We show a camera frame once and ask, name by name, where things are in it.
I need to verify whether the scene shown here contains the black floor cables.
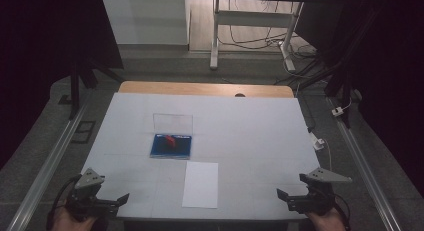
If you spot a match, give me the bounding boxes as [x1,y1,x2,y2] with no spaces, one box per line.
[218,0,321,87]

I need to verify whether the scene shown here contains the aluminium rail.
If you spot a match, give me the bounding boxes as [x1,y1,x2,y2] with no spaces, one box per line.
[327,96,403,231]
[6,90,93,231]

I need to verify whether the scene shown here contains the blue box with clear lid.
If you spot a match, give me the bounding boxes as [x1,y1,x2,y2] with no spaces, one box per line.
[149,112,195,161]

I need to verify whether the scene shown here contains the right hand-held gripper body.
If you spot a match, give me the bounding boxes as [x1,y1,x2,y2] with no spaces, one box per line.
[286,167,353,217]

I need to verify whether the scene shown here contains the white plug with cable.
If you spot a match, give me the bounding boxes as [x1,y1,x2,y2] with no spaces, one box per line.
[331,98,354,118]

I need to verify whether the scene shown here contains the white paper sheet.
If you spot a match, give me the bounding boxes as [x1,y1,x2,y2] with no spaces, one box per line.
[181,160,220,210]

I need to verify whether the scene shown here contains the white adapter with cable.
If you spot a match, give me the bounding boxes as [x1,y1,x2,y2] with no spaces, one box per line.
[310,132,334,172]

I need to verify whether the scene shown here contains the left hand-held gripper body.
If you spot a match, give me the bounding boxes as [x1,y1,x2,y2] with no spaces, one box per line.
[65,167,120,223]

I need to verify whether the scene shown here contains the black floor frame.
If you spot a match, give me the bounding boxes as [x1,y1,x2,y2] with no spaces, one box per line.
[70,120,97,145]

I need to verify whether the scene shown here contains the white desk frame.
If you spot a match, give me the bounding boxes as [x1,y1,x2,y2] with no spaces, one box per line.
[209,0,305,73]

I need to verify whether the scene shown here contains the person's right hand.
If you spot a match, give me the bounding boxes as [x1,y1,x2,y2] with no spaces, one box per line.
[305,206,348,231]

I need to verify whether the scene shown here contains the dark curtain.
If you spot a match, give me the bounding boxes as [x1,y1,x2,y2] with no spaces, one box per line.
[0,0,125,170]
[295,0,424,199]

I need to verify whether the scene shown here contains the black metal stand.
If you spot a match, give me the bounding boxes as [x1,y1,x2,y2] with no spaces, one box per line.
[299,54,363,129]
[58,55,125,121]

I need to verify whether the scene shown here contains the person's left hand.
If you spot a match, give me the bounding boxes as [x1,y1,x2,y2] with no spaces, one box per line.
[49,206,98,231]

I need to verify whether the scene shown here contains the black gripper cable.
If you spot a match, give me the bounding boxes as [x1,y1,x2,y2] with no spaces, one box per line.
[333,196,352,231]
[45,173,83,231]

